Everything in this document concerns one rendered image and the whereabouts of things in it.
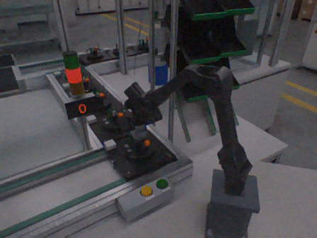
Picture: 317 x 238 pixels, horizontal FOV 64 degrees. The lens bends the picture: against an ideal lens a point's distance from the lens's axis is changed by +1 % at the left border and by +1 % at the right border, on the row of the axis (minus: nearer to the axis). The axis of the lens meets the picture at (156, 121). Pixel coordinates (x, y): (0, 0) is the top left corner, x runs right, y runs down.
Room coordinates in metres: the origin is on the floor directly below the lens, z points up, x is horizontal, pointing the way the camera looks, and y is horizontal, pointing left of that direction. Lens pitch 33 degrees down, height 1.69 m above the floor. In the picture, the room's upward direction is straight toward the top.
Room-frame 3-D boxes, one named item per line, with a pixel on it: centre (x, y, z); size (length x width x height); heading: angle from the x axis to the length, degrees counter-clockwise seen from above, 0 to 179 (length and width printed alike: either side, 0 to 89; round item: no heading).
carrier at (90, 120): (1.08, 0.21, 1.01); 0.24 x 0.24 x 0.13; 32
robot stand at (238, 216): (0.57, -0.25, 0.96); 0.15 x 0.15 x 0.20; 75
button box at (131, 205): (0.64, 0.04, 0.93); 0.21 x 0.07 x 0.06; 122
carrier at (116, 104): (1.29, 0.34, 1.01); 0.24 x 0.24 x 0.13; 32
